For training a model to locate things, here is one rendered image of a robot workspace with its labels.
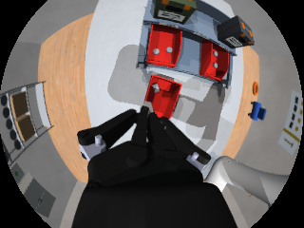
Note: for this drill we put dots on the grey steel disc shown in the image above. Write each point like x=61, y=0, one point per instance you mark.
x=156, y=51

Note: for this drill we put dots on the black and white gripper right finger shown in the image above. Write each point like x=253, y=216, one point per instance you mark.
x=172, y=158

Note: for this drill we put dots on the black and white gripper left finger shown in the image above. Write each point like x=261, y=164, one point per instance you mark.
x=92, y=141

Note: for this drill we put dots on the dark grey metal shelf rack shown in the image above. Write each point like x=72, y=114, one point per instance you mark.
x=203, y=23

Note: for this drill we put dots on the dark green case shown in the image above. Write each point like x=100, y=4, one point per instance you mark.
x=177, y=11

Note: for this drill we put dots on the black case with orange latches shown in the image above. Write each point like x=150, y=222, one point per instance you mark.
x=235, y=33

